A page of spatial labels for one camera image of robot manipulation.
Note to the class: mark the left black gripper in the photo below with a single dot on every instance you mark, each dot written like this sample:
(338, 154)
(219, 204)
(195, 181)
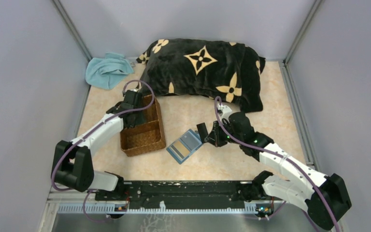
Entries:
(140, 121)

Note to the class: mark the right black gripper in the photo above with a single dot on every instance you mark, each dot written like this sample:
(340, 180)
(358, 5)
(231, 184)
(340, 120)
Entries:
(214, 137)

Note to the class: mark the silver credit card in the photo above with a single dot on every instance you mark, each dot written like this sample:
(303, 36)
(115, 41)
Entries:
(191, 140)

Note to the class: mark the teal leather card holder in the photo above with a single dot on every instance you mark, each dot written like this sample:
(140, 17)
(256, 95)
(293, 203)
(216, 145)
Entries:
(190, 152)

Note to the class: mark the gold striped credit card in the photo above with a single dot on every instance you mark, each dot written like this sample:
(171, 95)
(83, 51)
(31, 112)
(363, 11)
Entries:
(179, 150)

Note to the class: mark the woven brown divided basket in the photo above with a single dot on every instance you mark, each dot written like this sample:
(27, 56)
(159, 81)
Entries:
(147, 135)

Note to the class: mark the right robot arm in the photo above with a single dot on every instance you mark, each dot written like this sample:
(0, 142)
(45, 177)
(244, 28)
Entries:
(324, 198)

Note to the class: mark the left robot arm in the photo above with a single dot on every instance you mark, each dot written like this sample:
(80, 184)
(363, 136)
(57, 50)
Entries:
(73, 160)

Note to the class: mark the light blue cloth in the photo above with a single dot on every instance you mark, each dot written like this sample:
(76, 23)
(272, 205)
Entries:
(107, 72)

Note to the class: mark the black pillow with tan flowers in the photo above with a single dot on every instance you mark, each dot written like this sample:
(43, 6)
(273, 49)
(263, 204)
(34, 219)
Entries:
(229, 70)

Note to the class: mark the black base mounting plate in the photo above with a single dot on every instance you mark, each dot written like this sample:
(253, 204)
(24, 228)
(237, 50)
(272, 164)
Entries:
(184, 194)

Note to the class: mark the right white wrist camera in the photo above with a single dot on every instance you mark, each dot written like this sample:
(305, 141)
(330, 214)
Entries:
(224, 110)

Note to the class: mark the aluminium front rail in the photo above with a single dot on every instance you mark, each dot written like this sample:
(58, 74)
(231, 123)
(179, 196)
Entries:
(77, 203)

